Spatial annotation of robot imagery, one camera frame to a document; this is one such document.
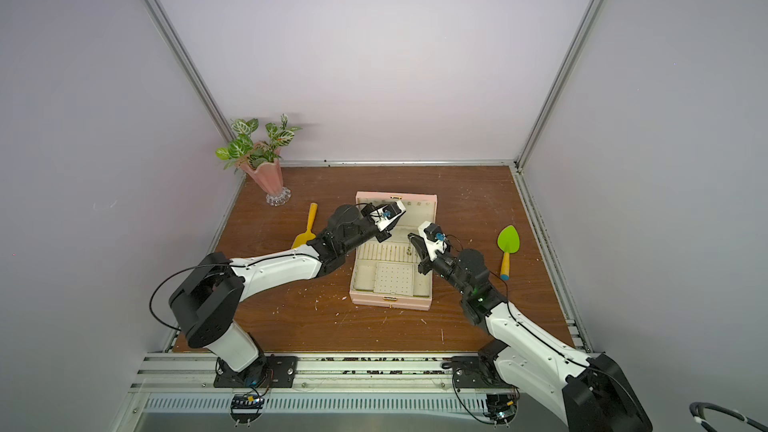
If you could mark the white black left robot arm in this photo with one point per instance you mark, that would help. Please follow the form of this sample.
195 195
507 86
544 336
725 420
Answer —
205 303

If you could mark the green trowel yellow handle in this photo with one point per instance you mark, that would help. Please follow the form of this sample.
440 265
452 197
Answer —
508 242

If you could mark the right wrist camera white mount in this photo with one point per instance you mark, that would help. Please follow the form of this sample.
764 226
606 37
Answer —
431 241

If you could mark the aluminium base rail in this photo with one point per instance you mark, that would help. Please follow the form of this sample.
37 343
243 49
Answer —
383 384

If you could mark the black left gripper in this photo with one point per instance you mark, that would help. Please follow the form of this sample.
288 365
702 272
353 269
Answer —
381 236

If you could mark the circuit board with wires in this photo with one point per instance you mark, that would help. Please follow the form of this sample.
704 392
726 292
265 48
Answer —
246 408
493 409

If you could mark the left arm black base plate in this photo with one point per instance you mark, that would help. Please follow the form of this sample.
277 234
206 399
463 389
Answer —
267 371

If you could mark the plant in pink vase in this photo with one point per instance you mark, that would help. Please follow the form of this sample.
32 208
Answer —
260 159

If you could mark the pink jewelry box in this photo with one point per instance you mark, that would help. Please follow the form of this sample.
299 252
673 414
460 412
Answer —
385 274

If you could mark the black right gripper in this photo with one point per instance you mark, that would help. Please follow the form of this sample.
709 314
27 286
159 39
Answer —
424 249

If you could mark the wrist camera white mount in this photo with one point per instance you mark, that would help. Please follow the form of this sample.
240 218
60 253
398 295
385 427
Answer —
431 241
383 213

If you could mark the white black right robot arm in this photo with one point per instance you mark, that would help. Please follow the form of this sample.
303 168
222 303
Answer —
587 392

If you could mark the left circuit board with wires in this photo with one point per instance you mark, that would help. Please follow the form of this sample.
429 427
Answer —
246 408

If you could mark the yellow plastic garden shovel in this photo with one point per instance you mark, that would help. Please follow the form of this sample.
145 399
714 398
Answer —
308 234

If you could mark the right circuit board with wires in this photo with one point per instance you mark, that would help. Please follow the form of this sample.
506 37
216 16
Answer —
493 409

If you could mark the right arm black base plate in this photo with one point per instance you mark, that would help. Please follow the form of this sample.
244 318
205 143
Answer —
478 371

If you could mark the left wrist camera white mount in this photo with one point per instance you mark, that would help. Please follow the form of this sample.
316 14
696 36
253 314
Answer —
383 213

